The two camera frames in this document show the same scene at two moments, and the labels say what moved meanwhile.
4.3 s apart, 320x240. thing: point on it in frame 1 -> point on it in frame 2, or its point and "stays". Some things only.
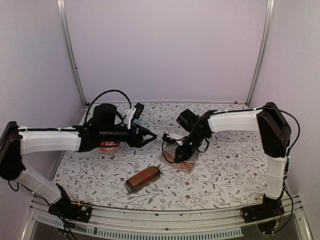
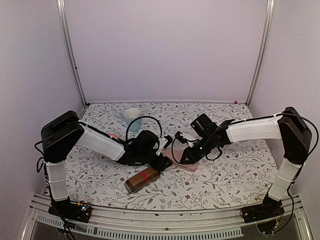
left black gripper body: x=132 y=141 -> x=162 y=161
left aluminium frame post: x=62 y=13 stays
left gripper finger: x=145 y=131 -> x=168 y=162
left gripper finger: x=146 y=141 -> x=161 y=167
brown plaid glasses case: x=142 y=179 stays
